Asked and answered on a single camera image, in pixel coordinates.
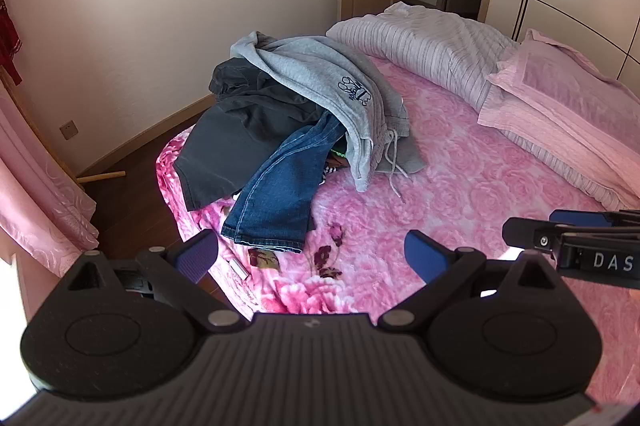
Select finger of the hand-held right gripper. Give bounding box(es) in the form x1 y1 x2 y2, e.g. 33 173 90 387
549 209 640 229
502 217 567 257

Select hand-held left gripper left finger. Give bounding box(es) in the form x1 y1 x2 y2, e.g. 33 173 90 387
66 229 251 334

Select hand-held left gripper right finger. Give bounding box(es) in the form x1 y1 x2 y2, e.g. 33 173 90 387
377 230 553 333

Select blue jeans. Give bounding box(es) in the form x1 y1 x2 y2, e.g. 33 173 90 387
221 112 348 253

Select grey sweatpants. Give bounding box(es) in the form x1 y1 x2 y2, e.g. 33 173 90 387
230 32 428 193

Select pink floral blanket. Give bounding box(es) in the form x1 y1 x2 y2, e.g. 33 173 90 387
156 56 640 407

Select pink ribbed pillow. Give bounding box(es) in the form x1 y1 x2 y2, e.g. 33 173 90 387
477 86 640 211

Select wooden stick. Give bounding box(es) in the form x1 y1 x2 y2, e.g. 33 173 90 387
75 171 126 185

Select green striped garment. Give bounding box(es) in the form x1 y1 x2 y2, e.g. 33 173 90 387
320 146 351 184

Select dark grey garment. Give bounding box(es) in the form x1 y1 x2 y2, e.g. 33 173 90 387
173 57 326 211

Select pink curtain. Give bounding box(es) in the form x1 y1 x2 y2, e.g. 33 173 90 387
0 70 100 279

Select striped quilt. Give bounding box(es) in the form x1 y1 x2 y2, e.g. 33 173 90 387
326 2 521 111

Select red cloth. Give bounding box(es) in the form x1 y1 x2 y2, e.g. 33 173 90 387
0 0 23 86

